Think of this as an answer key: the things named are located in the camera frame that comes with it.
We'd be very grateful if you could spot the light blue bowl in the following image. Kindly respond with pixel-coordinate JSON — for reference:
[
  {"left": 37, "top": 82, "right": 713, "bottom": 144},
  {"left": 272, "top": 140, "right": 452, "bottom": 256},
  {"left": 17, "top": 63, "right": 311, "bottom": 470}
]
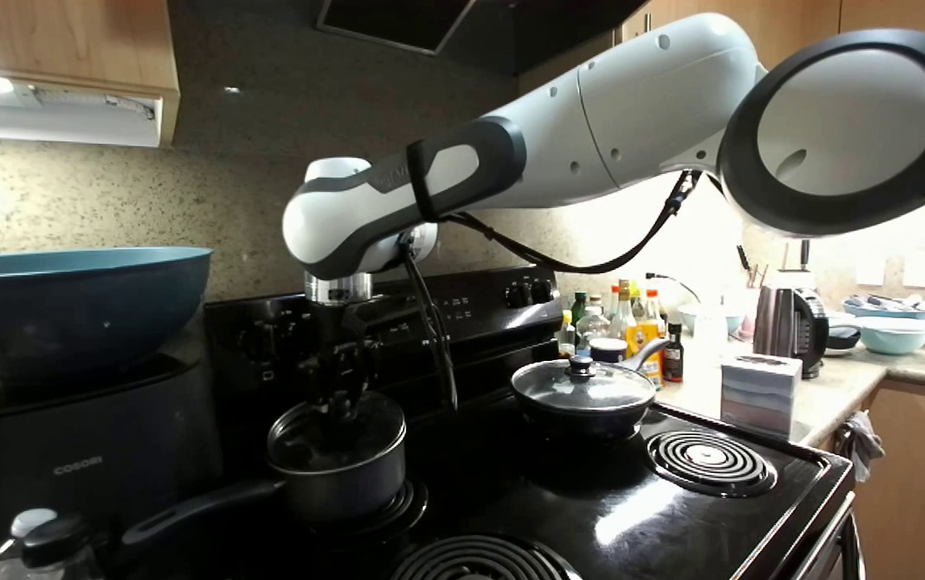
[{"left": 858, "top": 314, "right": 925, "bottom": 356}]

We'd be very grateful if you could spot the wooden wall cabinet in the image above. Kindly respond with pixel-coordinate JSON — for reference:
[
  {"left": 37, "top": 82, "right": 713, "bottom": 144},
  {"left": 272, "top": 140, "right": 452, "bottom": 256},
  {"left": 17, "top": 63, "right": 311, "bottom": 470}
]
[
  {"left": 0, "top": 0, "right": 185, "bottom": 151},
  {"left": 619, "top": 0, "right": 925, "bottom": 66}
]

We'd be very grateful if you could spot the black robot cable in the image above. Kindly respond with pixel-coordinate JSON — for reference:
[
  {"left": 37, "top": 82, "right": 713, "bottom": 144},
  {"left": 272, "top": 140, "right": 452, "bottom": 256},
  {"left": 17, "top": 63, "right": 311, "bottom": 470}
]
[{"left": 401, "top": 137, "right": 707, "bottom": 414}]

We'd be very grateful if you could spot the under cabinet light strip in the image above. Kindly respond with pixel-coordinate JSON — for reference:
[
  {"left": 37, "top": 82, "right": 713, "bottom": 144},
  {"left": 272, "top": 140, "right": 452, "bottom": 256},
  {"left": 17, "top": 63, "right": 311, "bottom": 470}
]
[{"left": 0, "top": 63, "right": 167, "bottom": 151}]

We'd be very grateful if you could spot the glass frying pan lid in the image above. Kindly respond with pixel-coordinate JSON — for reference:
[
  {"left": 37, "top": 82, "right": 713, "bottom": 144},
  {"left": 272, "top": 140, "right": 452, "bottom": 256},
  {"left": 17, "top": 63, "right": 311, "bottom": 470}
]
[{"left": 508, "top": 344, "right": 660, "bottom": 414}]

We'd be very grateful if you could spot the black Samsung appliance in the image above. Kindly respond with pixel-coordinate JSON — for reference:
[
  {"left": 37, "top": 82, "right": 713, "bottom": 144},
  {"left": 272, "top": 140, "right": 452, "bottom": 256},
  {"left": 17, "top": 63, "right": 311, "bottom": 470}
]
[{"left": 0, "top": 352, "right": 224, "bottom": 555}]

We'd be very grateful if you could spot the black steel electric kettle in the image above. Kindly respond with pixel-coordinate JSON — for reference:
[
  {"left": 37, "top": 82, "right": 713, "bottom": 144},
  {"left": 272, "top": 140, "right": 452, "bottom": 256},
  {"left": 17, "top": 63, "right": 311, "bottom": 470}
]
[{"left": 752, "top": 266, "right": 832, "bottom": 384}]

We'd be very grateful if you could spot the black saucepan with handle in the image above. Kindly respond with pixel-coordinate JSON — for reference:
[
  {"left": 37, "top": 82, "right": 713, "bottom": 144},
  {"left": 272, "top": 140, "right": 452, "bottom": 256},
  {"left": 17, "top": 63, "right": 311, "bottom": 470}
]
[{"left": 119, "top": 394, "right": 412, "bottom": 555}]

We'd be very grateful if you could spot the coil stove burner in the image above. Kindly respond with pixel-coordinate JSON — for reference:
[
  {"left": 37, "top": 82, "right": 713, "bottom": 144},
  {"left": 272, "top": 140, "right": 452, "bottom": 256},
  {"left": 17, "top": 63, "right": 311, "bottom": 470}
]
[
  {"left": 391, "top": 532, "right": 582, "bottom": 580},
  {"left": 642, "top": 429, "right": 782, "bottom": 499}
]

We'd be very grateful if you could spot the black frying pan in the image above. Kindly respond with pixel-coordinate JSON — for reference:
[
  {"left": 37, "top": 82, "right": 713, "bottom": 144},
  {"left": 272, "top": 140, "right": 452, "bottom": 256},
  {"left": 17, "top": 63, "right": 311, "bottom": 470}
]
[{"left": 506, "top": 335, "right": 689, "bottom": 440}]

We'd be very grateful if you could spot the yellow label oil bottle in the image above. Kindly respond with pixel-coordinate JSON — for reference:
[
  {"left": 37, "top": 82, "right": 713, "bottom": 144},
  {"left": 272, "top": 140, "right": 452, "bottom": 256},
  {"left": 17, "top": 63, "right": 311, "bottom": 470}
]
[{"left": 631, "top": 287, "right": 671, "bottom": 364}]

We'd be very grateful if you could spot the hanging kitchen towel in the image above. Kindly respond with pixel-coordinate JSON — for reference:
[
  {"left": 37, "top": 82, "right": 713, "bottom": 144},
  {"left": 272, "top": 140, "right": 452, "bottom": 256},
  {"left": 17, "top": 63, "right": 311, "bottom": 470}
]
[{"left": 836, "top": 413, "right": 884, "bottom": 488}]

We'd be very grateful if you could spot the white box on counter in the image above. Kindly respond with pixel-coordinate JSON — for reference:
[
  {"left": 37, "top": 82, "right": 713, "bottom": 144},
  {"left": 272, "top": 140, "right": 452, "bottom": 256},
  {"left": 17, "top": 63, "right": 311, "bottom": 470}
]
[{"left": 714, "top": 352, "right": 807, "bottom": 443}]

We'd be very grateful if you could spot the steel range hood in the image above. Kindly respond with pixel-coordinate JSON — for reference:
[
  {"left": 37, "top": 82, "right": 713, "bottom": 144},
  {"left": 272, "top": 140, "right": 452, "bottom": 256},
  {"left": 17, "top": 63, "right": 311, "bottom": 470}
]
[{"left": 311, "top": 0, "right": 647, "bottom": 79}]

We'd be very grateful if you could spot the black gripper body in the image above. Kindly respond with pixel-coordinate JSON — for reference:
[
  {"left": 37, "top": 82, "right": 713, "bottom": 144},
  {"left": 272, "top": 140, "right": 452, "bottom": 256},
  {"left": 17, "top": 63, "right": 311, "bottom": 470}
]
[{"left": 297, "top": 300, "right": 382, "bottom": 396}]

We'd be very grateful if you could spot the black electric stove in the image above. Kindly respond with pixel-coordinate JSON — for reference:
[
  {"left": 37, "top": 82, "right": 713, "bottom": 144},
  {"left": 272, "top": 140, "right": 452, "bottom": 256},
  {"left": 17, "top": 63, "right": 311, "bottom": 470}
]
[{"left": 104, "top": 266, "right": 859, "bottom": 580}]

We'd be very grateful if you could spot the dark glass bottle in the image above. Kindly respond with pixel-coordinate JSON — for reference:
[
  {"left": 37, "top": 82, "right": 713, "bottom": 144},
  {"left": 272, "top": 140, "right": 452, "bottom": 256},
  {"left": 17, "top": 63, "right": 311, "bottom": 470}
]
[{"left": 657, "top": 317, "right": 689, "bottom": 386}]

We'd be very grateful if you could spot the clear bottle white cap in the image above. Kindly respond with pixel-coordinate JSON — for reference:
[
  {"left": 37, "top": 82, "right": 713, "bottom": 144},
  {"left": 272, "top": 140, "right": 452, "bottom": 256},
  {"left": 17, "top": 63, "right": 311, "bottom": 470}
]
[{"left": 0, "top": 502, "right": 65, "bottom": 580}]

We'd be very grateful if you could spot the green cap bottle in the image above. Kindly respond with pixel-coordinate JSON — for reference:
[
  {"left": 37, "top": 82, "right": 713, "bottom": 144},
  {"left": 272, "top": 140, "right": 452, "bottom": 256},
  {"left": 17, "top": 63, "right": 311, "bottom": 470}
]
[{"left": 568, "top": 287, "right": 597, "bottom": 347}]

